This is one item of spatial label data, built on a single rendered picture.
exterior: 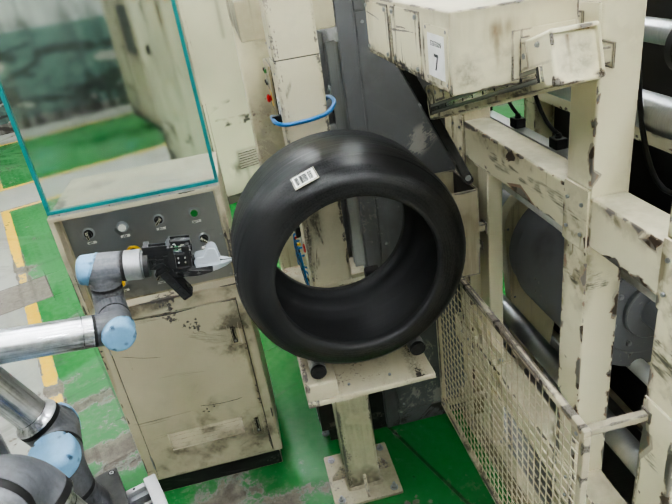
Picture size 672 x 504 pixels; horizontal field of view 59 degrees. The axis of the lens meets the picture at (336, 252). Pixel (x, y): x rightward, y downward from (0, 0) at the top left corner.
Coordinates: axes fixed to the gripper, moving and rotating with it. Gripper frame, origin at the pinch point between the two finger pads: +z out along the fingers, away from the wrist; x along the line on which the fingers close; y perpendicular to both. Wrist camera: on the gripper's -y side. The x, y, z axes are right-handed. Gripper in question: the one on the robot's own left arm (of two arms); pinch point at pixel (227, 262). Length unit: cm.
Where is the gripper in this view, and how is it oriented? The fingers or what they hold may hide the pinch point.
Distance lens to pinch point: 153.3
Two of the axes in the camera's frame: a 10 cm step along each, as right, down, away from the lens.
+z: 9.8, -1.0, 1.7
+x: -2.0, -4.3, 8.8
